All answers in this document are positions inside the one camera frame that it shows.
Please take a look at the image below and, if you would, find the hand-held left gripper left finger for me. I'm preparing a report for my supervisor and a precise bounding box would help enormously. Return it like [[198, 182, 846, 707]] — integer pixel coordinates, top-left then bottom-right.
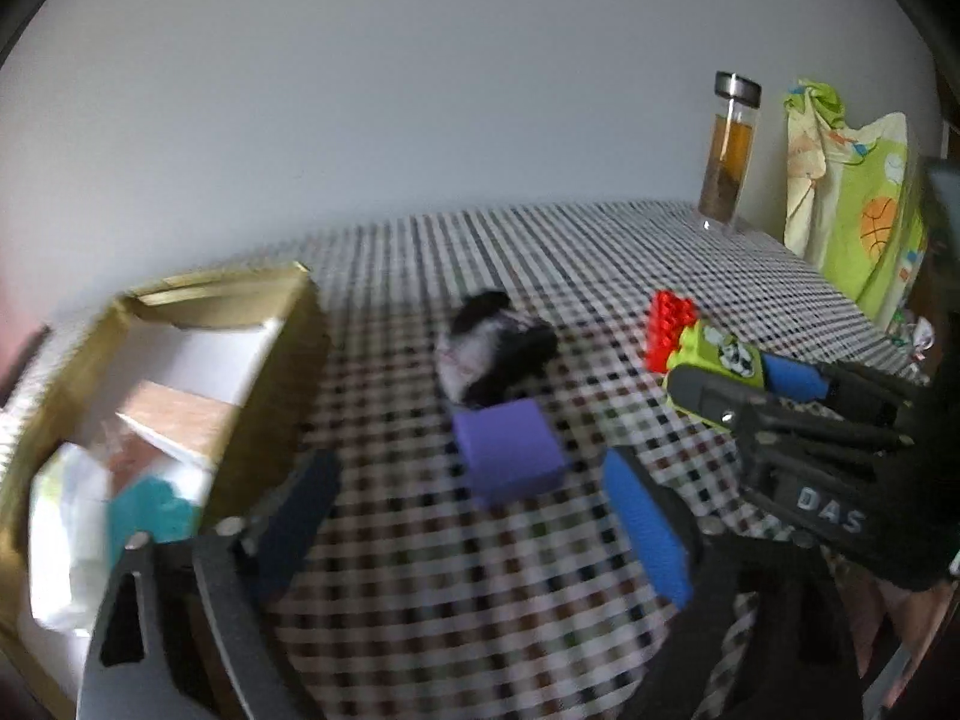
[[75, 450, 342, 720]]

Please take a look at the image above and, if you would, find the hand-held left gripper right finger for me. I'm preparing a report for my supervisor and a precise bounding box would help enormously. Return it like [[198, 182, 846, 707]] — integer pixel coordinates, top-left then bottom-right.
[[602, 446, 863, 720]]

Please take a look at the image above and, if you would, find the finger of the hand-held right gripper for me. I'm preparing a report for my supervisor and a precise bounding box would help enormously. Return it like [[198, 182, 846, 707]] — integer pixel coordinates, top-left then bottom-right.
[[761, 355, 920, 412], [666, 364, 912, 452]]

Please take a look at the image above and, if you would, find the green building brick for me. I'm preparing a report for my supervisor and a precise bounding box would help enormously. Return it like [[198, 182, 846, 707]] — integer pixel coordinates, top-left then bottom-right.
[[664, 319, 773, 432]]

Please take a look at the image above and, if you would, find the gold cardboard box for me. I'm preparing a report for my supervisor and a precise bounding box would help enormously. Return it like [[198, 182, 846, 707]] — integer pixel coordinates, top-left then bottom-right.
[[0, 262, 331, 720]]

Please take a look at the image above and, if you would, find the purple block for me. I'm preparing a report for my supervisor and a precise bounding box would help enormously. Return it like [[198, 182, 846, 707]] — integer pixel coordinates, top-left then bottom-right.
[[452, 400, 567, 509]]

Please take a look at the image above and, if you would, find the red building brick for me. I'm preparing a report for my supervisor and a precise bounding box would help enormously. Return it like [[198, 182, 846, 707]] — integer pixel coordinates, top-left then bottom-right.
[[645, 291, 700, 374]]

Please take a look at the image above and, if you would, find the small crumpled wrapper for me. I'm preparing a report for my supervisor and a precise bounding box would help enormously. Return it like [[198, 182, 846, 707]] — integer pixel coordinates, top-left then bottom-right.
[[896, 315, 936, 370]]

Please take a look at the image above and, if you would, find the teal item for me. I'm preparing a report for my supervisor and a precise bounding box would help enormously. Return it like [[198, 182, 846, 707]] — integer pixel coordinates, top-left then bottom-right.
[[105, 476, 203, 563]]

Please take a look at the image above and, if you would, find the checkered tablecloth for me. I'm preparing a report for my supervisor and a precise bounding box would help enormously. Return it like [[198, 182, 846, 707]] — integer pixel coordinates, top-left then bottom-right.
[[0, 199, 931, 720]]

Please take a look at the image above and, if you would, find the pale wooden block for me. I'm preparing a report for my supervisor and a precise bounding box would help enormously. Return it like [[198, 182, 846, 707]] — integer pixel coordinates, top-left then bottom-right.
[[116, 381, 241, 470]]

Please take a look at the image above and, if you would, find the white paper liner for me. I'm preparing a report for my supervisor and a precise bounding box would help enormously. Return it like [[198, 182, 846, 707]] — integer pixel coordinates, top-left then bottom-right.
[[15, 300, 286, 698]]

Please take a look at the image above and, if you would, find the green printed cloth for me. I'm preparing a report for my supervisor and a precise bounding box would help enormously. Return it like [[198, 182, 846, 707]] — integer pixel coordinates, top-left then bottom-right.
[[784, 79, 931, 331]]

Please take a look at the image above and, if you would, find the black and white small item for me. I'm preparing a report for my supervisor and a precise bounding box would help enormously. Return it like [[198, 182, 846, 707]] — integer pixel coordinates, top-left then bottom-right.
[[435, 289, 560, 406]]

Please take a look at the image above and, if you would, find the glass tea bottle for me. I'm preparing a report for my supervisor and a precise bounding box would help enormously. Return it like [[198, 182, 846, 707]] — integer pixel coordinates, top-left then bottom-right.
[[697, 71, 762, 233]]

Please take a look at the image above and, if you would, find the white plastic bag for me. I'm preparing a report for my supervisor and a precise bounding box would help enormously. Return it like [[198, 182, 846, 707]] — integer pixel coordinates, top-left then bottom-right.
[[30, 442, 121, 631]]

